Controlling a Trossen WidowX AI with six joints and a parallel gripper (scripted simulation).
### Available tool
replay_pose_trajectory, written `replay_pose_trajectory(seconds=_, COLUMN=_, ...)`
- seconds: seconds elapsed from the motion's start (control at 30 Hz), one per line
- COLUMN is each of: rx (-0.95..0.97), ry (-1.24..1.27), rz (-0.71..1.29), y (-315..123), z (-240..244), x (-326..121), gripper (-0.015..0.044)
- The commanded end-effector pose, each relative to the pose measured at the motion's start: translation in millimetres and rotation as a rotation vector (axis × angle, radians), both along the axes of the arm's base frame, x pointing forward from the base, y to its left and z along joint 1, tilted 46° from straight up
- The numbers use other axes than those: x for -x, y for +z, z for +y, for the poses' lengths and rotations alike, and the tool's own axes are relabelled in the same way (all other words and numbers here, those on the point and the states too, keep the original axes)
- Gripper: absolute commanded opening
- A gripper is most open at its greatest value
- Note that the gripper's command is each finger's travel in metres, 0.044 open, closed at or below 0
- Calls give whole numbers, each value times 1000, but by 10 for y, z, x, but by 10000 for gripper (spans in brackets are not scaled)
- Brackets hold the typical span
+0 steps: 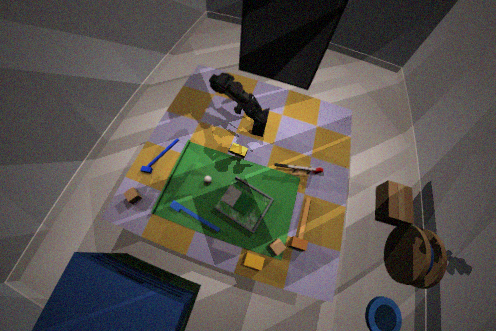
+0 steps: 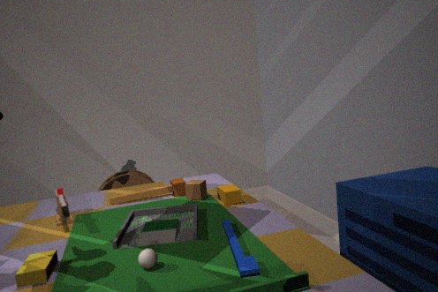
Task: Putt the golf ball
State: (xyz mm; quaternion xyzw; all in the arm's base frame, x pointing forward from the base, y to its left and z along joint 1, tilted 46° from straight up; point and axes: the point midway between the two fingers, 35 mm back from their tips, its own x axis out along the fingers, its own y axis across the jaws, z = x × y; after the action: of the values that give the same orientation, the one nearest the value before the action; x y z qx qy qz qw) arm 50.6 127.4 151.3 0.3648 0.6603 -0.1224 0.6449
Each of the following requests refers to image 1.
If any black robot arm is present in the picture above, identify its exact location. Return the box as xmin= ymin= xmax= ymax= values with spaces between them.
xmin=209 ymin=73 xmax=266 ymax=123

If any tan cube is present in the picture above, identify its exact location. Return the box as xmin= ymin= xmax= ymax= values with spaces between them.
xmin=124 ymin=186 xmax=142 ymax=204
xmin=268 ymin=238 xmax=286 ymax=256

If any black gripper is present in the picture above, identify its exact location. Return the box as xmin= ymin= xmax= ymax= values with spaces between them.
xmin=235 ymin=90 xmax=263 ymax=114

